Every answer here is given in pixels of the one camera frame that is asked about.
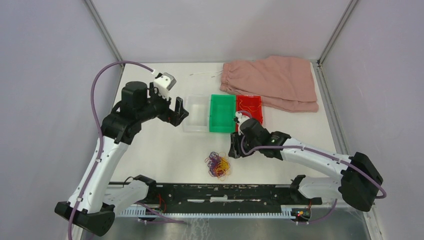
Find yellow wire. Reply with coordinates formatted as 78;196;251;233
238;98;263;115

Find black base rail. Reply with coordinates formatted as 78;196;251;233
141;183;323;214

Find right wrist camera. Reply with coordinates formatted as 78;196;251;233
234;110;252;125

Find coloured wire bundle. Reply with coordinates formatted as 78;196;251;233
204;151;232;182

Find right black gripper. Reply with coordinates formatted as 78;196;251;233
228;130;261;158

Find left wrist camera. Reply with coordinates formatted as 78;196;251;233
153;72;177;101

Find green plastic bin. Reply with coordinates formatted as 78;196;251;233
209;94;236;133

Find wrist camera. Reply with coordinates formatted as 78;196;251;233
234;110;252;125
153;72;177;101

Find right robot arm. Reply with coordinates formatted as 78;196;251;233
229;112;387;212

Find white slotted cable duct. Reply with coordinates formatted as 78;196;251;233
117;206;296;220

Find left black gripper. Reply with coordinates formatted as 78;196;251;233
137;82;189;126

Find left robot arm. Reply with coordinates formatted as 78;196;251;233
54;81;189;237

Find white drawstring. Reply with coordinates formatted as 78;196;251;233
189;70;223;78

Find red plastic bin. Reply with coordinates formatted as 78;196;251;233
235;95;263;124

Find clear plastic bin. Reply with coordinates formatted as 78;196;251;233
182;95;211;133

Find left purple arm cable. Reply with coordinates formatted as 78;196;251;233
67;60;186;240

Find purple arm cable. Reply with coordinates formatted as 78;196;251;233
240;135;388;225
67;60;186;240

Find pink cloth shorts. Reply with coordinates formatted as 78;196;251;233
220;55;319;113

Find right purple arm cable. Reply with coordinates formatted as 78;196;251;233
240;135;388;225

